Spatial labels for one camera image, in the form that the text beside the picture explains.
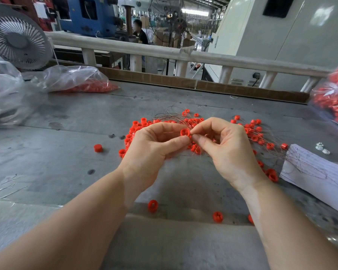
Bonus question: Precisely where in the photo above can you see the person's left hand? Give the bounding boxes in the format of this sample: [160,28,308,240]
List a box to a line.
[117,122,192,203]

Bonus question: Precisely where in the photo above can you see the person's right hand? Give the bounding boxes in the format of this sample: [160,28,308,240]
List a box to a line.
[190,117,270,195]

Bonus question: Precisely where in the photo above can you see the pile of red plastic rings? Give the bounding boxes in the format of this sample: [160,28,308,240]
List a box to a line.
[119,109,290,183]

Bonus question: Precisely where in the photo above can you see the bundle of thin metal wires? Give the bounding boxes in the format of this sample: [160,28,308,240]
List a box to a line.
[153,112,237,175]

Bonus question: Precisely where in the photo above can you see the person's right forearm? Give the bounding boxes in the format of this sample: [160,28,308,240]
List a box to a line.
[239,181,338,270]

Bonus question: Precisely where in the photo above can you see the person's left forearm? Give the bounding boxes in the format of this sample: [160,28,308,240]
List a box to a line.
[0,168,140,270]

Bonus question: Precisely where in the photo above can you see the brown wooden board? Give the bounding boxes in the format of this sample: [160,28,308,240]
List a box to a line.
[48,60,311,104]

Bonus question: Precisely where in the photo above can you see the white paper sheet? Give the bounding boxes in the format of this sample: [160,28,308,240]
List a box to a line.
[280,144,338,217]

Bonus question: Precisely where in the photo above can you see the clear bag with red pieces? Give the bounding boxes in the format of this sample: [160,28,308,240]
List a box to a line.
[33,65,120,93]

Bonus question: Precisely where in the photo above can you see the white metal railing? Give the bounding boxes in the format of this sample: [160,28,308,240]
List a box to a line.
[46,31,333,93]

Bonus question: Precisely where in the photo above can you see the large clear bag red pieces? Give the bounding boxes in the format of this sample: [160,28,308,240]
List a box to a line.
[311,56,338,130]

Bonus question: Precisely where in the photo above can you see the large grey machine cabinet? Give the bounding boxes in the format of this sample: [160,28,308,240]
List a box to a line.
[205,0,338,92]

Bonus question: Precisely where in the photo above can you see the blue industrial machine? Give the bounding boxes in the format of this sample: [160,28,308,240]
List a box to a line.
[61,0,122,38]

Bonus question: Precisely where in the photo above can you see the crumpled clear plastic bag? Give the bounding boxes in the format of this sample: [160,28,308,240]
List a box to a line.
[0,53,37,127]

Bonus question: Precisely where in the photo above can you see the white desk fan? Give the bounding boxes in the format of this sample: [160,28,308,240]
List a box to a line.
[0,5,54,71]

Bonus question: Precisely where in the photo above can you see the red industrial machine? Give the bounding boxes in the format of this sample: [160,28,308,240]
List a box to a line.
[0,0,53,32]

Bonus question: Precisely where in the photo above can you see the black pedestal fan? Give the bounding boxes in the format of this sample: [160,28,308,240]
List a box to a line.
[171,15,190,77]

